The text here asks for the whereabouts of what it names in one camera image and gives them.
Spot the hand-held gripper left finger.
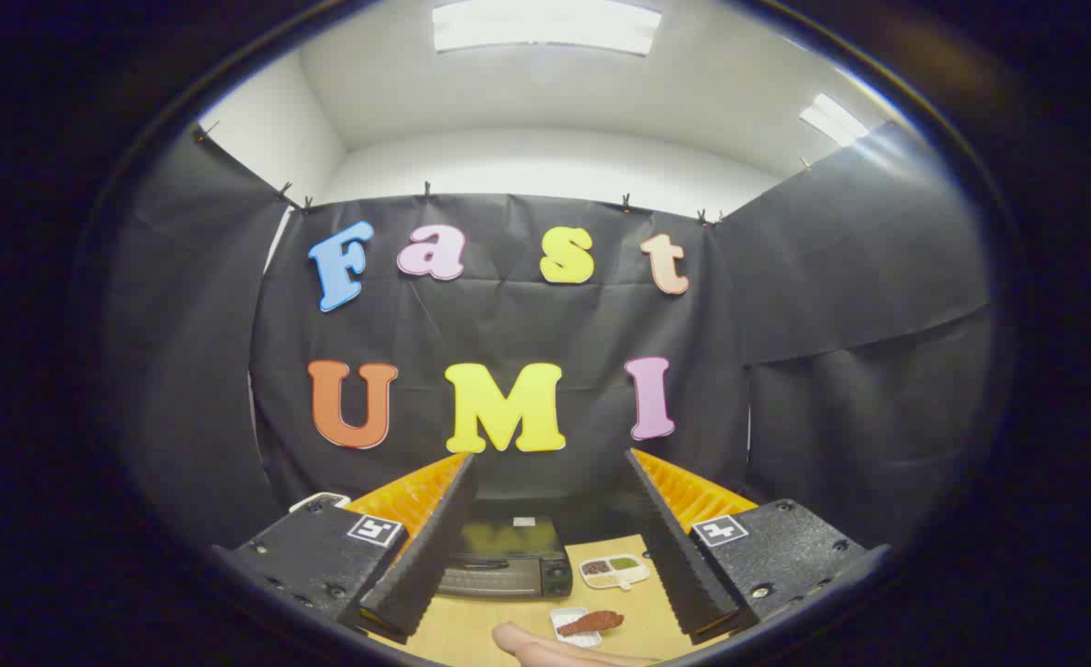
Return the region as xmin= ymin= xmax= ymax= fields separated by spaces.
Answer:
xmin=212 ymin=452 xmax=479 ymax=645

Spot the white bread toaster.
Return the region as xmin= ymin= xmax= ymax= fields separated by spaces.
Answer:
xmin=288 ymin=492 xmax=352 ymax=515

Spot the large ceiling light panel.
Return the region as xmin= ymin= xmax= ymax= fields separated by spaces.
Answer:
xmin=433 ymin=0 xmax=662 ymax=56

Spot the white divided plate of grains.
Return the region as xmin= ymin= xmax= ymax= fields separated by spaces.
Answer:
xmin=579 ymin=554 xmax=651 ymax=591

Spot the black toaster oven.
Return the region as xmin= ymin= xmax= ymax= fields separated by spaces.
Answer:
xmin=436 ymin=514 xmax=574 ymax=600

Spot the small ceiling light panel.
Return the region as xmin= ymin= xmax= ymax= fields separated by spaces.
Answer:
xmin=799 ymin=93 xmax=871 ymax=147

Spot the white rectangular plastic tray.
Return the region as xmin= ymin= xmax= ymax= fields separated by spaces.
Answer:
xmin=550 ymin=607 xmax=602 ymax=648

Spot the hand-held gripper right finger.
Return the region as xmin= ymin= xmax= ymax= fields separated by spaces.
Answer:
xmin=623 ymin=448 xmax=889 ymax=647

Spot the red meat steak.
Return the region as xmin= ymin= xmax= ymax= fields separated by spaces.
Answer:
xmin=557 ymin=610 xmax=625 ymax=637

